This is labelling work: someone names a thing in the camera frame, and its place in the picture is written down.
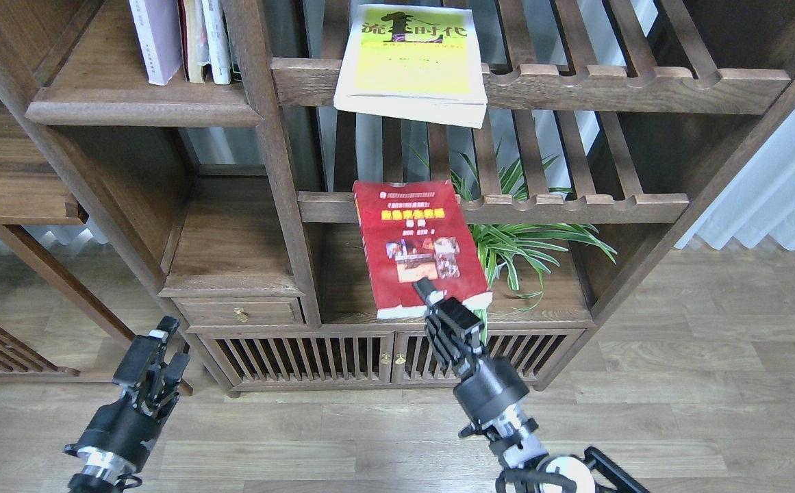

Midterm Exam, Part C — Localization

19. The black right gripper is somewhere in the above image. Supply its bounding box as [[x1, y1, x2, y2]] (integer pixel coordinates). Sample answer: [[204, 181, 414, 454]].
[[414, 277, 529, 429]]

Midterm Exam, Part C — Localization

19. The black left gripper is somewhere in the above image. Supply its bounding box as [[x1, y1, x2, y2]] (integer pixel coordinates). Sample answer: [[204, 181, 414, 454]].
[[63, 316, 190, 477]]

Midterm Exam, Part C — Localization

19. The red cover book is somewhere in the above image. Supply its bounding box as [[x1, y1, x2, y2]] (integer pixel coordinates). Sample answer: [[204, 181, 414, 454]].
[[353, 180, 493, 319]]

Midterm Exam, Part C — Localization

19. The white lavender cover book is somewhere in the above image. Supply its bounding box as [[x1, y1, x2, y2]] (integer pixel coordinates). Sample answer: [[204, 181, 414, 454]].
[[129, 1, 182, 86]]

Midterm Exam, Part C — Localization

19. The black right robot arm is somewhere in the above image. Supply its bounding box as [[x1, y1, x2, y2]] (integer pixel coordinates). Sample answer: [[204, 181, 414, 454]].
[[414, 278, 644, 492]]

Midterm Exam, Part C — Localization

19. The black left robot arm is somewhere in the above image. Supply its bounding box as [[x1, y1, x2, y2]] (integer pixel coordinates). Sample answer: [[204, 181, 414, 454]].
[[64, 316, 190, 492]]

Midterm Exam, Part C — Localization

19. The green spider plant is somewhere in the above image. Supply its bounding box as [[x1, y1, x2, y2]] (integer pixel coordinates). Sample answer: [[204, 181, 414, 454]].
[[411, 140, 618, 343]]

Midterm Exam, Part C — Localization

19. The brass drawer knob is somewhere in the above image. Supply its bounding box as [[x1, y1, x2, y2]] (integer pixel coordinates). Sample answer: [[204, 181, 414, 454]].
[[234, 307, 249, 323]]

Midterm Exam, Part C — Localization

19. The dark wooden bookshelf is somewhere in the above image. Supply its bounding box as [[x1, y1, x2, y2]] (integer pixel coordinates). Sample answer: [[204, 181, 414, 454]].
[[0, 1, 795, 396]]

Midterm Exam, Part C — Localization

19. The yellow green cover book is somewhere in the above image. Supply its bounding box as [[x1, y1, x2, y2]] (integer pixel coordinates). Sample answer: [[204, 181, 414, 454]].
[[333, 4, 488, 129]]

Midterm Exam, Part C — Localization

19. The upright dark green book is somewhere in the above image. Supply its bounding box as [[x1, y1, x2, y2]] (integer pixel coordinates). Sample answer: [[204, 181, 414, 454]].
[[226, 30, 242, 81]]

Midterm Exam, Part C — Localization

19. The upright beige book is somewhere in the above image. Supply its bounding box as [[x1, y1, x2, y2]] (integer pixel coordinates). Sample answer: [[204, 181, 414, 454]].
[[176, 1, 210, 84]]

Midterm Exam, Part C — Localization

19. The upright white book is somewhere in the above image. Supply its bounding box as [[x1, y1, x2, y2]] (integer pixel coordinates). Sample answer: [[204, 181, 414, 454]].
[[202, 1, 232, 85]]

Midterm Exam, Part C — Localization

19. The white pleated curtain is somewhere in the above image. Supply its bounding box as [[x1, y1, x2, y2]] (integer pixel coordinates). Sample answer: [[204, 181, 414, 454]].
[[676, 110, 795, 251]]

